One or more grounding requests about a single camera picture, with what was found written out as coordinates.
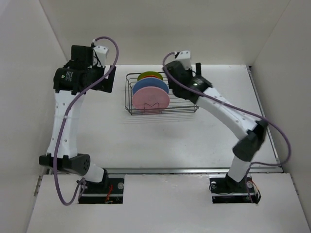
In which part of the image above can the blue plate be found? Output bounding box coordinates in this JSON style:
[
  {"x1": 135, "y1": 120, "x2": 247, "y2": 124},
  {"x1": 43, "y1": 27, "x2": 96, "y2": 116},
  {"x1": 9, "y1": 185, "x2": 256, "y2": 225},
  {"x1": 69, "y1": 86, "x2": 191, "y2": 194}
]
[{"x1": 132, "y1": 77, "x2": 169, "y2": 94}]

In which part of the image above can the wire dish rack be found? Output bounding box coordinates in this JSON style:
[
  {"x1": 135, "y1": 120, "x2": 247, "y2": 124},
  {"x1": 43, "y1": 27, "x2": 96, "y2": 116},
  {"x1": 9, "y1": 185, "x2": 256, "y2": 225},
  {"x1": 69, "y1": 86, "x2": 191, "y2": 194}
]
[{"x1": 125, "y1": 71, "x2": 199, "y2": 115}]

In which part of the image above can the pink plate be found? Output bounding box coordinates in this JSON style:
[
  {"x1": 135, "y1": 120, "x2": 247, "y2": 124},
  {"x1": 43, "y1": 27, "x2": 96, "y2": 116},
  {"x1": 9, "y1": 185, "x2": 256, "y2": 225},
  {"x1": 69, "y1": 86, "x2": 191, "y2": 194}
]
[{"x1": 132, "y1": 87, "x2": 170, "y2": 113}]

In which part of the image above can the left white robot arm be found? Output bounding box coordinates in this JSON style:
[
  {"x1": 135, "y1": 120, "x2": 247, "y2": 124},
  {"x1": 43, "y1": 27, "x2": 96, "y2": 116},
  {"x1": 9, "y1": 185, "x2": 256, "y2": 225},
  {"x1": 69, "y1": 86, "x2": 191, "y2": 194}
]
[{"x1": 39, "y1": 45, "x2": 109, "y2": 193}]

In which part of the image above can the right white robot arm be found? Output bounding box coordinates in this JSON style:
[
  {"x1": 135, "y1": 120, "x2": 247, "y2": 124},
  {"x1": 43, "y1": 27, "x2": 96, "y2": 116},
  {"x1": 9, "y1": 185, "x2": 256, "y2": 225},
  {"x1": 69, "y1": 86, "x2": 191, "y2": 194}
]
[{"x1": 163, "y1": 61, "x2": 268, "y2": 193}]

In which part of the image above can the orange plate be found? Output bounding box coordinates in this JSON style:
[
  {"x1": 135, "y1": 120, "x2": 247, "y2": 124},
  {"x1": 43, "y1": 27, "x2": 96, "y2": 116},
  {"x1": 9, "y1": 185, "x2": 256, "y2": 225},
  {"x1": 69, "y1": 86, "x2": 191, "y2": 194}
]
[{"x1": 141, "y1": 75, "x2": 162, "y2": 80}]

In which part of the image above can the green plate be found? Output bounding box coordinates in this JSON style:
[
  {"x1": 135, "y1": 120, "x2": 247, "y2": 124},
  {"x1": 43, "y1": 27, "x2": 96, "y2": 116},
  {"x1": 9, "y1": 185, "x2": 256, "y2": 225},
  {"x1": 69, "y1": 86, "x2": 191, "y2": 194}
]
[{"x1": 137, "y1": 71, "x2": 163, "y2": 81}]

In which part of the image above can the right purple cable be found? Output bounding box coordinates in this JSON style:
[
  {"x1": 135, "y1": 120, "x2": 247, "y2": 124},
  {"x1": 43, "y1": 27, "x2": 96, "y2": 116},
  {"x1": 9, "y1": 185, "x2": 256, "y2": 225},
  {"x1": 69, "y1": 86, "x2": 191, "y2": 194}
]
[{"x1": 162, "y1": 51, "x2": 292, "y2": 203}]

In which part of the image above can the purple cable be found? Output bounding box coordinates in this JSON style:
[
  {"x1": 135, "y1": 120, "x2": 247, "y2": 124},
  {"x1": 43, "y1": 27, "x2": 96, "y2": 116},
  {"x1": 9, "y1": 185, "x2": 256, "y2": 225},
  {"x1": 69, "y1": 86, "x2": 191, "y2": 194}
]
[
  {"x1": 162, "y1": 51, "x2": 292, "y2": 203},
  {"x1": 52, "y1": 36, "x2": 120, "y2": 206}
]

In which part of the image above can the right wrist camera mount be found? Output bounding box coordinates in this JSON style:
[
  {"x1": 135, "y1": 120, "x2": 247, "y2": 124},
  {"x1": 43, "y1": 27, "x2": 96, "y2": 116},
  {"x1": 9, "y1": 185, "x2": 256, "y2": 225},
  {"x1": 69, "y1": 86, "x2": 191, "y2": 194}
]
[{"x1": 174, "y1": 50, "x2": 192, "y2": 70}]

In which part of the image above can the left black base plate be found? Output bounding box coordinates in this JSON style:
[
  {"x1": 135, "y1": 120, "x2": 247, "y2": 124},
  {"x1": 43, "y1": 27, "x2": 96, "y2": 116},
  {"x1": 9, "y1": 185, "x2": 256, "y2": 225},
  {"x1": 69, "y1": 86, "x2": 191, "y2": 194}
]
[{"x1": 78, "y1": 177, "x2": 125, "y2": 204}]

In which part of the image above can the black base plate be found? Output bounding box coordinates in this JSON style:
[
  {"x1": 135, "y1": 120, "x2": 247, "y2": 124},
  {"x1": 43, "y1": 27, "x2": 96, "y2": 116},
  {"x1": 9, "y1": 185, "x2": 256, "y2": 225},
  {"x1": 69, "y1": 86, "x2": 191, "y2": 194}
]
[
  {"x1": 209, "y1": 177, "x2": 261, "y2": 204},
  {"x1": 78, "y1": 177, "x2": 125, "y2": 204}
]

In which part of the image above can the aluminium rail front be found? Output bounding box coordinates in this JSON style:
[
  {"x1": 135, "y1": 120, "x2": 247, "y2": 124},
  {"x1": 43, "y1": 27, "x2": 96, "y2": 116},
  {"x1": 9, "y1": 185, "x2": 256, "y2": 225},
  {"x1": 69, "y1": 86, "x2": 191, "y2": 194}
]
[{"x1": 106, "y1": 167, "x2": 284, "y2": 174}]

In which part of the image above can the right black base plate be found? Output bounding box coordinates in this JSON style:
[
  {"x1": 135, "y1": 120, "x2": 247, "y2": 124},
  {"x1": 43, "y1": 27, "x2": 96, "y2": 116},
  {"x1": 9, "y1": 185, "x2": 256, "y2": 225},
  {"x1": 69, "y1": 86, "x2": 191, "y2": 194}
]
[{"x1": 209, "y1": 177, "x2": 261, "y2": 204}]

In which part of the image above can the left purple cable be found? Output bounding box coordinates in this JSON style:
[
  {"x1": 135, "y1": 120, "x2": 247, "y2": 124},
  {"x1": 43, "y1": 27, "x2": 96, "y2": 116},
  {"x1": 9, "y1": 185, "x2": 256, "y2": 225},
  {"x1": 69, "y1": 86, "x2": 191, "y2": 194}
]
[{"x1": 52, "y1": 36, "x2": 120, "y2": 206}]

